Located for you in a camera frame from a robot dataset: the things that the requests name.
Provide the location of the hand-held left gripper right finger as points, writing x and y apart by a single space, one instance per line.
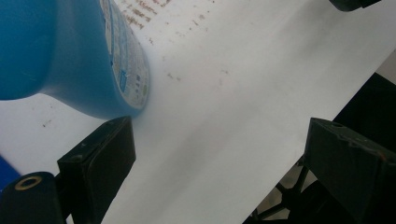
351 168

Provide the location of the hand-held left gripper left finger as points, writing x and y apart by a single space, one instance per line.
99 161

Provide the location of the blue cardboard box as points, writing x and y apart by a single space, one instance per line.
7 174

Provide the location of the blue detergent bottle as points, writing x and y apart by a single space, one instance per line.
59 46

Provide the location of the black stand base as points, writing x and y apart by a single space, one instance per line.
289 196

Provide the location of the white table sheet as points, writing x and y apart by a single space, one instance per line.
224 112

